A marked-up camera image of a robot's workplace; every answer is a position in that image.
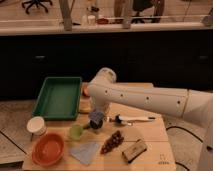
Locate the office chair base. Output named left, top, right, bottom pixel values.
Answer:
left=21, top=0, right=53, bottom=14

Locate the green plastic cup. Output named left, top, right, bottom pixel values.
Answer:
left=69, top=124, right=90, bottom=140

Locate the brown black block brush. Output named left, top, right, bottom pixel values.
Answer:
left=122, top=139, right=147, bottom=163

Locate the white paper cup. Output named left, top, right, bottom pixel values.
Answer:
left=27, top=116, right=46, bottom=135

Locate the metal cup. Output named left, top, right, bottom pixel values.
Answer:
left=90, top=120, right=103, bottom=130

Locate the blue cloth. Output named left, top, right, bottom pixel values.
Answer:
left=69, top=142, right=100, bottom=166

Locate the orange bowl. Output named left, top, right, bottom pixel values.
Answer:
left=32, top=133, right=64, bottom=167

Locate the bunch of purple grapes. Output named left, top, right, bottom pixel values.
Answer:
left=100, top=131, right=124, bottom=154

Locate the orange fruit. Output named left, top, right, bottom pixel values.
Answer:
left=82, top=85, right=89, bottom=97

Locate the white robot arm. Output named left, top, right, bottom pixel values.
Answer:
left=88, top=68, right=213, bottom=171

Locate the green plastic tray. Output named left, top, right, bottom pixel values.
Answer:
left=32, top=77, right=82, bottom=121

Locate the wooden board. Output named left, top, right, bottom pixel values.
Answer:
left=21, top=82, right=177, bottom=171

